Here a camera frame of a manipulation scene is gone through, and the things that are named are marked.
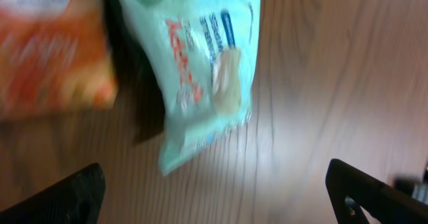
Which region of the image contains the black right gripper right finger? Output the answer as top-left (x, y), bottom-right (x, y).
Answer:
top-left (325, 158), bottom-right (427, 224)

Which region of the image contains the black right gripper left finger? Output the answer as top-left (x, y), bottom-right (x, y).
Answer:
top-left (1, 162), bottom-right (106, 224)

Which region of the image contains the orange tissue pack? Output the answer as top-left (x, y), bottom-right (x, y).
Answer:
top-left (1, 0), bottom-right (118, 120)

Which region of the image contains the green wet wipes pack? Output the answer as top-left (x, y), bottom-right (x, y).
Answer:
top-left (119, 0), bottom-right (261, 175)

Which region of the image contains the dark green round-logo packet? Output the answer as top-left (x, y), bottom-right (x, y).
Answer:
top-left (103, 0), bottom-right (165, 144)

